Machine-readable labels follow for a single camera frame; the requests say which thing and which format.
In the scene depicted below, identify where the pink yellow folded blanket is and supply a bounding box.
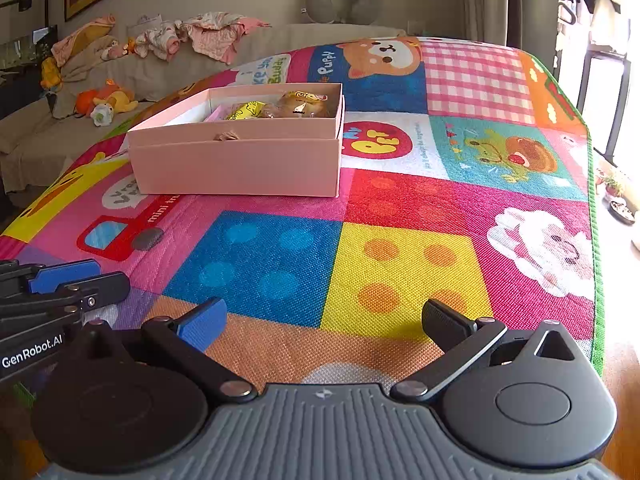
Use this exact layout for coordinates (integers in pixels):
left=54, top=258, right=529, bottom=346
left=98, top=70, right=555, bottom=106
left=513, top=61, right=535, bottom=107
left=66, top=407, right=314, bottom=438
left=51, top=14, right=117, bottom=81

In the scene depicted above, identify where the biscuit sticks tray with dip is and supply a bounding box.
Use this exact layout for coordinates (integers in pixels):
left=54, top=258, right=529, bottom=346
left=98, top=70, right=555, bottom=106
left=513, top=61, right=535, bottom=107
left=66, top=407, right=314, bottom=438
left=204, top=104, right=230, bottom=122

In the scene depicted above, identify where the beige sofa cover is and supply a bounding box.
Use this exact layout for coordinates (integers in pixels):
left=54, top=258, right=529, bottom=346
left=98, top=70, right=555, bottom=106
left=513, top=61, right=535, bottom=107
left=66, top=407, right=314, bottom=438
left=0, top=23, right=407, bottom=206

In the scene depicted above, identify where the pink baby clothes pile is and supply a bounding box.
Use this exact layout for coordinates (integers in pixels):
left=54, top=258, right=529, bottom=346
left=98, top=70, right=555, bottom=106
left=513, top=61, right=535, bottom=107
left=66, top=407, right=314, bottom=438
left=128, top=12, right=270, bottom=65

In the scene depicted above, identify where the orange yellow plush toy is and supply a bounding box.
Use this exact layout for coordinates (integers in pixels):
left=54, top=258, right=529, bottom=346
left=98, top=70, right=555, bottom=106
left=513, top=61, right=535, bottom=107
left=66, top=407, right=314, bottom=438
left=74, top=79, right=139, bottom=127

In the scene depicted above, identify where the dark plant dish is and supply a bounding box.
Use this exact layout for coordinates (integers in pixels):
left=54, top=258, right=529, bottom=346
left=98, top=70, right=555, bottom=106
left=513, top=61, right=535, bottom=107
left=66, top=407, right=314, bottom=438
left=608, top=197, right=636, bottom=226

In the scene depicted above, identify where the beige curtain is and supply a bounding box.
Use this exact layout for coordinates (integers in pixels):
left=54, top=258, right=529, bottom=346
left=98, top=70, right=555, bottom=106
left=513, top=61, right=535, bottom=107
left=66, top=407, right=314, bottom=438
left=459, top=0, right=510, bottom=47

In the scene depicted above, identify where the yellow cheese snack bar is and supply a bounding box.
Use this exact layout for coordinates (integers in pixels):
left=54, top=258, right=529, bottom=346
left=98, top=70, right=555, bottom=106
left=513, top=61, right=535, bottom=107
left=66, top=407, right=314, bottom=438
left=226, top=101, right=266, bottom=120

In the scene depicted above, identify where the round yellow bun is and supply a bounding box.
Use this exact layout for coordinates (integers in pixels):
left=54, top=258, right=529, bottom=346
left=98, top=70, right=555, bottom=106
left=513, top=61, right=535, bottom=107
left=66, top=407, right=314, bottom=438
left=274, top=90, right=330, bottom=117

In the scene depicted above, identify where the colourful cartoon play mat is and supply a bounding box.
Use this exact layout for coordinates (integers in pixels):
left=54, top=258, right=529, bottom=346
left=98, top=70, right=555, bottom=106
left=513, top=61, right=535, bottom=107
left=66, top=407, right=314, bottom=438
left=1, top=38, right=604, bottom=385

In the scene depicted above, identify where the pink cardboard box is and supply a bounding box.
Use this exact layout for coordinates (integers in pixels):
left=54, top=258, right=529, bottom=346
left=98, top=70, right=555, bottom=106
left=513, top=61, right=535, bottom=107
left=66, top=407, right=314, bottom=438
left=127, top=82, right=345, bottom=197

